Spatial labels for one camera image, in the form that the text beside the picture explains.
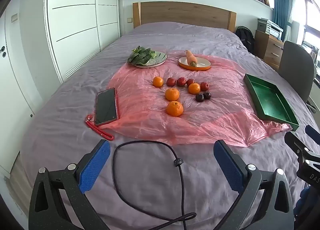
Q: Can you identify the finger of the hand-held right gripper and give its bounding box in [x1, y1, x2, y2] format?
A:
[305, 124, 320, 143]
[284, 131, 320, 163]

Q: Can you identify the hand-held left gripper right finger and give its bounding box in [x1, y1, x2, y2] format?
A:
[213, 139, 295, 230]

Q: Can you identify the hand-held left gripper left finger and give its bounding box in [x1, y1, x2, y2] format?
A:
[28, 139, 112, 230]

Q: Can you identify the green tray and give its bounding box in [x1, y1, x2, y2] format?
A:
[244, 73, 300, 132]

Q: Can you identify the person's right hand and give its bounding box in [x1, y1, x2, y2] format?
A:
[297, 186, 313, 205]

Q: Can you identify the purple bedspread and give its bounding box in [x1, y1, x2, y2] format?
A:
[19, 22, 315, 230]

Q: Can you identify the smartphone with red case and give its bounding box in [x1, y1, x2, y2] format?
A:
[94, 88, 119, 127]

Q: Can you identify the pink plastic sheet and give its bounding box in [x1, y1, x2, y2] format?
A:
[101, 54, 292, 148]

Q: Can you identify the grey chair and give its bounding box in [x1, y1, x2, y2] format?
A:
[278, 41, 317, 113]

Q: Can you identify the wooden dresser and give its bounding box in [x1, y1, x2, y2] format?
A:
[254, 30, 284, 71]

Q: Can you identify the orange plate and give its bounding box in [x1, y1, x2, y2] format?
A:
[178, 56, 212, 71]

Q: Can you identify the white printer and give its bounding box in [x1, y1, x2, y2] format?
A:
[265, 20, 284, 39]

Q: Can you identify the white door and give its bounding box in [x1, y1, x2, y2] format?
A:
[0, 8, 50, 178]

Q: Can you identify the carrot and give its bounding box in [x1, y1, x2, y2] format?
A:
[185, 50, 198, 67]

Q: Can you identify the black backpack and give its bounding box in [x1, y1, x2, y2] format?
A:
[235, 26, 255, 52]

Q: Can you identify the grey storage box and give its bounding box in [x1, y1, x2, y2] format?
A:
[257, 18, 268, 33]

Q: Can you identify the patterned plate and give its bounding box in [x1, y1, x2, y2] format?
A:
[130, 51, 167, 69]

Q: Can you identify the long teal curtain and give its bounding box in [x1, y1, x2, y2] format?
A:
[272, 0, 297, 43]

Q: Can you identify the white wardrobe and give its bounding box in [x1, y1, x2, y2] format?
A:
[44, 0, 120, 83]

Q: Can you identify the wooden headboard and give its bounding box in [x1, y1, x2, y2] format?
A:
[132, 1, 237, 33]

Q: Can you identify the black cable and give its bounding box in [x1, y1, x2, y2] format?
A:
[112, 141, 197, 230]

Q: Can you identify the red lanyard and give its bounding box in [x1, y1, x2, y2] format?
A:
[85, 115, 115, 141]

